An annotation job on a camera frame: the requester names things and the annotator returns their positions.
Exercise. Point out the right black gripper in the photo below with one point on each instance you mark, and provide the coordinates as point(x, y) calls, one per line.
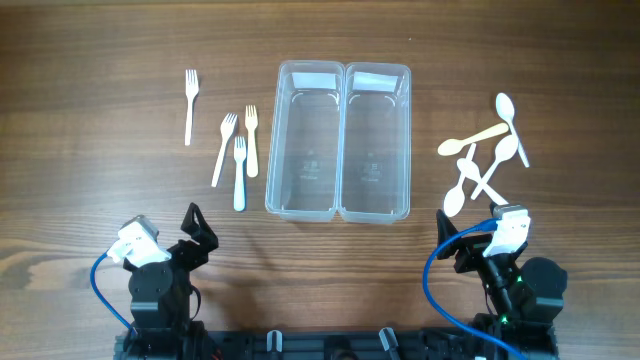
point(472, 247)

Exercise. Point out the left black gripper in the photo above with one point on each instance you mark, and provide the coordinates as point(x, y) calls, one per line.
point(200, 233)

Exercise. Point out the white plastic spoon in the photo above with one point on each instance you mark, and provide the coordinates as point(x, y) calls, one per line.
point(470, 170)
point(506, 111)
point(504, 150)
point(454, 199)

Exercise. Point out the yellow plastic spoon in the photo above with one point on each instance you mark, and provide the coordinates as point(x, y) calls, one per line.
point(453, 146)

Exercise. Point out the light blue plastic fork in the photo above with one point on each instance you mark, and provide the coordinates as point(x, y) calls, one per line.
point(240, 154)

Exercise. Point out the white plastic fork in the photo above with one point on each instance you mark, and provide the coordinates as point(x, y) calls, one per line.
point(227, 129)
point(191, 91)

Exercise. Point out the yellow plastic fork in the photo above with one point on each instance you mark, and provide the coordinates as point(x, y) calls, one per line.
point(251, 124)

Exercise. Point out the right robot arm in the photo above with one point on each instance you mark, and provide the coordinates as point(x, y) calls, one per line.
point(523, 301)

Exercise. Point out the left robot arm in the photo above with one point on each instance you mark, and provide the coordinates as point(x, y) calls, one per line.
point(163, 327)

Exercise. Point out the right clear plastic container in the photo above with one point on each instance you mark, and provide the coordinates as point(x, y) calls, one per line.
point(376, 159)

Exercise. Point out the clear plastic container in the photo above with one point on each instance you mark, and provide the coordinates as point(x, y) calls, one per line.
point(376, 159)
point(303, 156)

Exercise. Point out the left clear plastic container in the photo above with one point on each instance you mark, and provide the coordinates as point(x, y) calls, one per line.
point(303, 156)

